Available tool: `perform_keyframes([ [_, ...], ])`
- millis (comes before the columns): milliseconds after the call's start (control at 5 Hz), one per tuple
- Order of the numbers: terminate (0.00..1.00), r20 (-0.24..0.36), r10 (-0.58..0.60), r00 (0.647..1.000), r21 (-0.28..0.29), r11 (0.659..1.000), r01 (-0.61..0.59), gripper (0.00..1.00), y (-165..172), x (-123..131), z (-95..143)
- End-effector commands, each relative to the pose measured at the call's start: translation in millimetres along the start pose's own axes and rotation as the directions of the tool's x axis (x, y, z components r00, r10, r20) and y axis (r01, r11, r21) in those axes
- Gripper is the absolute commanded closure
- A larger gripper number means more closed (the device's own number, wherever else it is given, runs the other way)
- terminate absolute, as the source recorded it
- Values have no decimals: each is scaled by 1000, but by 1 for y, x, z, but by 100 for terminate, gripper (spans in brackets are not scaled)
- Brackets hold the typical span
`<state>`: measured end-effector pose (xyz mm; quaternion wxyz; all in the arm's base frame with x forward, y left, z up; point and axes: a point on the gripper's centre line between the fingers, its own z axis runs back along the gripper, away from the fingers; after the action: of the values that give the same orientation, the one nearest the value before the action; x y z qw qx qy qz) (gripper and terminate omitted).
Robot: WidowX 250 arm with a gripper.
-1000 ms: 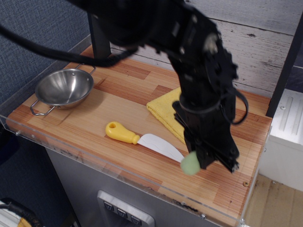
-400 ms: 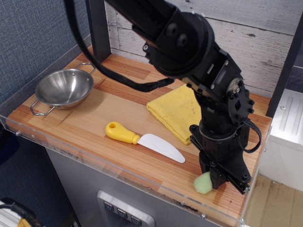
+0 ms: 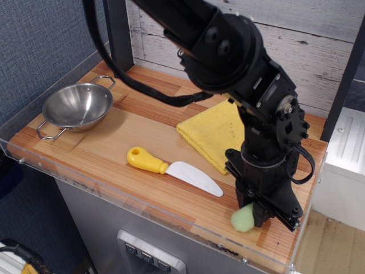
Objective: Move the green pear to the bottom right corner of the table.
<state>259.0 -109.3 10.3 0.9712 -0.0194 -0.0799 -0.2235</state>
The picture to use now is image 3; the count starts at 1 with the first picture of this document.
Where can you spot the yellow handled toy knife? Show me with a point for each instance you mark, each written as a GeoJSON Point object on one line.
{"type": "Point", "coordinates": [140, 158]}

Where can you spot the silver toy fridge cabinet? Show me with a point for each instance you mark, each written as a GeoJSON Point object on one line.
{"type": "Point", "coordinates": [142, 239]}

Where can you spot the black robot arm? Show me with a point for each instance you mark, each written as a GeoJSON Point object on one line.
{"type": "Point", "coordinates": [224, 54]}

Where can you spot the folded yellow cloth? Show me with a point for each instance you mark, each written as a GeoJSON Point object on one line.
{"type": "Point", "coordinates": [214, 131]}

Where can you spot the black right post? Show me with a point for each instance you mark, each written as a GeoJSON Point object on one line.
{"type": "Point", "coordinates": [345, 84]}

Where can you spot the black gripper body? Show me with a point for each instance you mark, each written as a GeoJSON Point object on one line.
{"type": "Point", "coordinates": [267, 180]}

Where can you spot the steel bowl with handles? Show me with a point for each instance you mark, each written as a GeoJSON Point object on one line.
{"type": "Point", "coordinates": [78, 107]}

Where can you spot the black left post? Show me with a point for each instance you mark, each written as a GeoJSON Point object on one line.
{"type": "Point", "coordinates": [118, 33]}

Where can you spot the silver dispenser panel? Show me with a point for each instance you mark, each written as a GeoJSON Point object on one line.
{"type": "Point", "coordinates": [150, 254]}

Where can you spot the yellow object bottom left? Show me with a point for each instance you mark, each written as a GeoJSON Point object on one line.
{"type": "Point", "coordinates": [28, 269]}

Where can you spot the black post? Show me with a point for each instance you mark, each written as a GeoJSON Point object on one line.
{"type": "Point", "coordinates": [345, 84]}
{"type": "Point", "coordinates": [118, 33]}

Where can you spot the white ribbed appliance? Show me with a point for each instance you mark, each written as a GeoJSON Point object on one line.
{"type": "Point", "coordinates": [339, 193]}

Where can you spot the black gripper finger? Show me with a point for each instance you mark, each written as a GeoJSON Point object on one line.
{"type": "Point", "coordinates": [243, 196]}
{"type": "Point", "coordinates": [262, 212]}

